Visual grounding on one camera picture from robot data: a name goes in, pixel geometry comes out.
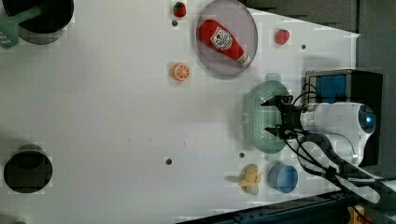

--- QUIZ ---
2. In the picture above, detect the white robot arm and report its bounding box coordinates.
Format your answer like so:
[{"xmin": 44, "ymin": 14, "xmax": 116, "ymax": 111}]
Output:
[{"xmin": 261, "ymin": 95, "xmax": 376, "ymax": 165}]

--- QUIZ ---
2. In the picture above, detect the toy orange slice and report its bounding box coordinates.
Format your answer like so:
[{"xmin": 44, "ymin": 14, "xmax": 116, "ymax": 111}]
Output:
[{"xmin": 171, "ymin": 63, "xmax": 191, "ymax": 82}]

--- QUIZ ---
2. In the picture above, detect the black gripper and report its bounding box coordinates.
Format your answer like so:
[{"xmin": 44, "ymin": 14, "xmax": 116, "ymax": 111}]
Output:
[{"xmin": 262, "ymin": 95, "xmax": 304, "ymax": 139}]

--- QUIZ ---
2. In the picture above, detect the pink toy strawberry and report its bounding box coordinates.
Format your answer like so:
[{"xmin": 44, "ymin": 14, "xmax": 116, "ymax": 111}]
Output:
[{"xmin": 275, "ymin": 29, "xmax": 290, "ymax": 45}]

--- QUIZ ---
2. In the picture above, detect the black pot with spatula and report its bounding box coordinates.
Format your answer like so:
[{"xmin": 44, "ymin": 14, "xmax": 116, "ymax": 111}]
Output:
[{"xmin": 1, "ymin": 0, "xmax": 75, "ymax": 45}]

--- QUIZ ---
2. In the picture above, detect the green plastic spatula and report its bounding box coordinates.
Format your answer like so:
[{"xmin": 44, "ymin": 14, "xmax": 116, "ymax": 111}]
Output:
[{"xmin": 0, "ymin": 6, "xmax": 43, "ymax": 49}]

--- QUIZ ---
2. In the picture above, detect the red plush ketchup bottle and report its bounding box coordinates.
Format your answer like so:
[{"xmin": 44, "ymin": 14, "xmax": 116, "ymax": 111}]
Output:
[{"xmin": 198, "ymin": 20, "xmax": 250, "ymax": 66}]

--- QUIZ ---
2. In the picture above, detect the blue plastic cup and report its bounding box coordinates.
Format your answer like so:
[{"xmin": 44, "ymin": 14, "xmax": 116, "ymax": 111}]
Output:
[{"xmin": 269, "ymin": 163, "xmax": 298, "ymax": 193}]

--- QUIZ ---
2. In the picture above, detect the toy banana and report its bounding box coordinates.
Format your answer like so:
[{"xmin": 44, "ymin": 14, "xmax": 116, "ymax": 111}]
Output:
[{"xmin": 225, "ymin": 164, "xmax": 263, "ymax": 196}]

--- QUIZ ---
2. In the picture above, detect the grey round plate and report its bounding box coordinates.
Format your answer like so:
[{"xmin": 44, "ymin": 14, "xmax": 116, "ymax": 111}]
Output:
[{"xmin": 196, "ymin": 0, "xmax": 258, "ymax": 76}]

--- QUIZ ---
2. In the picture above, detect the black and blue box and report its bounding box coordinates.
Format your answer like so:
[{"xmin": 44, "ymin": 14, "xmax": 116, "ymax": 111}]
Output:
[{"xmin": 304, "ymin": 69, "xmax": 383, "ymax": 167}]

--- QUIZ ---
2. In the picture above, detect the black cylindrical container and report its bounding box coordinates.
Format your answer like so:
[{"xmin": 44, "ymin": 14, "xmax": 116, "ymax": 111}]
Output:
[{"xmin": 3, "ymin": 144, "xmax": 53, "ymax": 194}]

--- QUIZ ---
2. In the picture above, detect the green plastic strainer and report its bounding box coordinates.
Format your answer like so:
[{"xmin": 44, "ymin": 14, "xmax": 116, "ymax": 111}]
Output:
[{"xmin": 242, "ymin": 74, "xmax": 290, "ymax": 161}]

